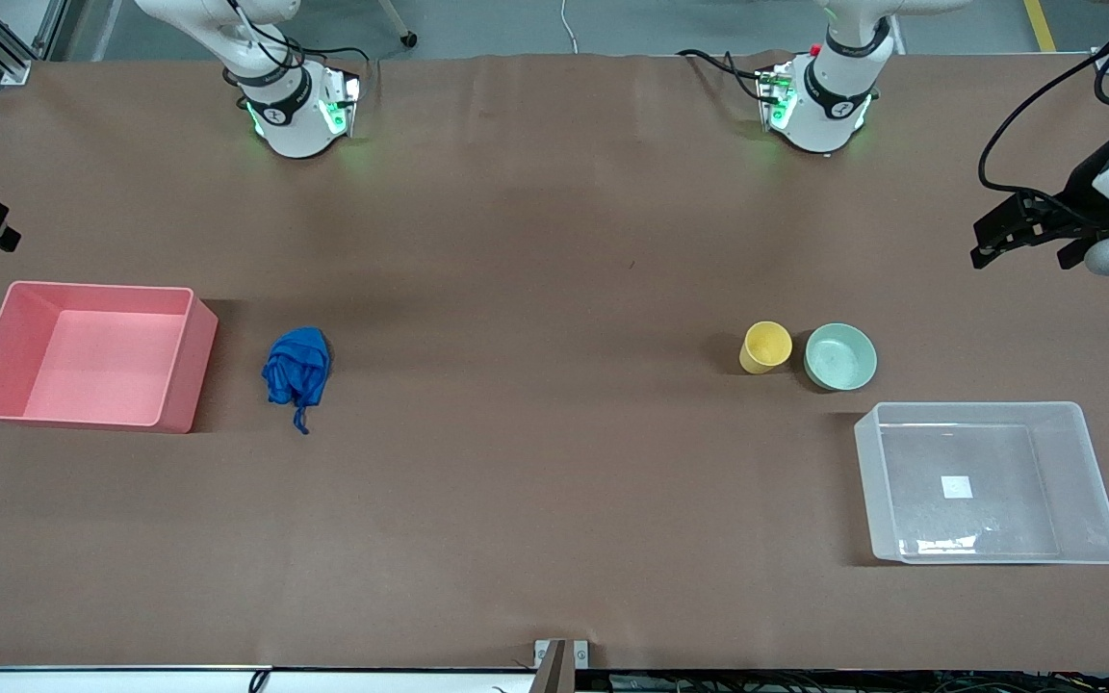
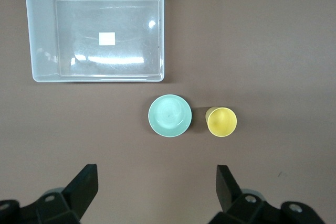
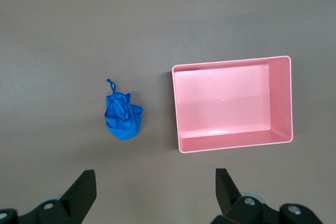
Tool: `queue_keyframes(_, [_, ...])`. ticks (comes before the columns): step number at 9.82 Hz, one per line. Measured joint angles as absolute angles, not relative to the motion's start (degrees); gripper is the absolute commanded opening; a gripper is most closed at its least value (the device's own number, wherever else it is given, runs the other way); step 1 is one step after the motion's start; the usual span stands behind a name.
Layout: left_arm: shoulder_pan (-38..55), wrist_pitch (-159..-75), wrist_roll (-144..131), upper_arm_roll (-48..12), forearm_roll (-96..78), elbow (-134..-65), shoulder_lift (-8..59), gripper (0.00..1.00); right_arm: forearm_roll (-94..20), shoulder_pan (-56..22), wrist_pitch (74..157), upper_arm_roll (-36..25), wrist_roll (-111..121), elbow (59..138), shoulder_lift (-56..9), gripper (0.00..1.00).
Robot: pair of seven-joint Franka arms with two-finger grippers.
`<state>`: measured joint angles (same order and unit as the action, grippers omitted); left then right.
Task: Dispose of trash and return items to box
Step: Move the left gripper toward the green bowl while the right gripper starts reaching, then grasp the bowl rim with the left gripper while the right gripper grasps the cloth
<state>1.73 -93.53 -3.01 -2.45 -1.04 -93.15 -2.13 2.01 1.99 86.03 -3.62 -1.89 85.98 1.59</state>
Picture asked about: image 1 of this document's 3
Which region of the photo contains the mint green bowl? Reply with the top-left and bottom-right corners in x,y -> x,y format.
804,322 -> 878,392

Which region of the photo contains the yellow plastic cup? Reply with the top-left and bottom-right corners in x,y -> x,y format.
739,321 -> 793,375

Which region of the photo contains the blue cloth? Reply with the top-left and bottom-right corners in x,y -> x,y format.
262,327 -> 332,435

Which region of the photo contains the clear plastic storage box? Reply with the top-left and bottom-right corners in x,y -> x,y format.
853,401 -> 1109,566

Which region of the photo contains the pink plastic bin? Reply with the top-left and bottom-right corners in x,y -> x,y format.
0,280 -> 219,435

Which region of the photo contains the brown paper table cover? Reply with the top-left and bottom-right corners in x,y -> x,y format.
0,50 -> 1109,673

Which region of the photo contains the white stand leg with caster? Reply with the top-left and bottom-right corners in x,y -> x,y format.
376,0 -> 419,49

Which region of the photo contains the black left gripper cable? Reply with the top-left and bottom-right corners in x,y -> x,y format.
978,0 -> 1109,227

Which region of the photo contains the aluminium frame profile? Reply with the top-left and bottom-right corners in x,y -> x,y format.
0,0 -> 71,84

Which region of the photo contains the black left arm base cable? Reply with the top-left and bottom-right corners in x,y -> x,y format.
677,48 -> 773,103

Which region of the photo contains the metal table edge bracket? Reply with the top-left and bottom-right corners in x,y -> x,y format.
533,639 -> 590,693

